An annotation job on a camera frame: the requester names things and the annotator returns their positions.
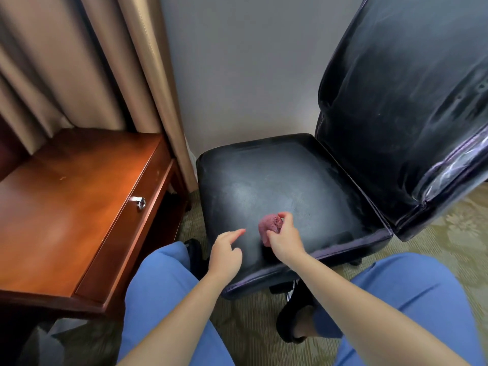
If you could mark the person's right hand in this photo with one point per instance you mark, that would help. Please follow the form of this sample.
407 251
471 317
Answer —
288 243

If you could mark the person's left hand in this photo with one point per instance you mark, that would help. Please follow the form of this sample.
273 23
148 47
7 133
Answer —
225 259

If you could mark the pink cleaning cloth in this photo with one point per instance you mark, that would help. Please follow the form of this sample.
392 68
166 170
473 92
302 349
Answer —
268 224

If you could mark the black leather chair backrest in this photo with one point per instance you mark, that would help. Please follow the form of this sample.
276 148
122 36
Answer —
400 91

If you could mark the person's left forearm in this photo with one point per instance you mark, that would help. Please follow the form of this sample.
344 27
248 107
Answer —
179 324

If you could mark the person's right forearm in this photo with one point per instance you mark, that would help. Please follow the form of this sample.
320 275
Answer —
366 316

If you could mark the black right shoe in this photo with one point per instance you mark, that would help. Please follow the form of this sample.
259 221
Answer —
293 312

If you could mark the blue trousers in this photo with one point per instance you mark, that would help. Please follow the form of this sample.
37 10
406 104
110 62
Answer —
160 285

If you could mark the silver drawer knob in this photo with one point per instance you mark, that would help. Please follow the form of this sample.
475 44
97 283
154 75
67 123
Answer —
139 203

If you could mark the white sheer curtain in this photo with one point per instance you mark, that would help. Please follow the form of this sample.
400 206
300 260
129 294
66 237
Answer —
191 160

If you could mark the brown wooden nightstand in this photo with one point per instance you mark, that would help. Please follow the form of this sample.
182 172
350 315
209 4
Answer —
68 209

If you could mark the white plastic bag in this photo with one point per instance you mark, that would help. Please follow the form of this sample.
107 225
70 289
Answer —
42 346

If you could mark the beige curtain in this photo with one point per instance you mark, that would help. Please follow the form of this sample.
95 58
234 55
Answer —
76 64

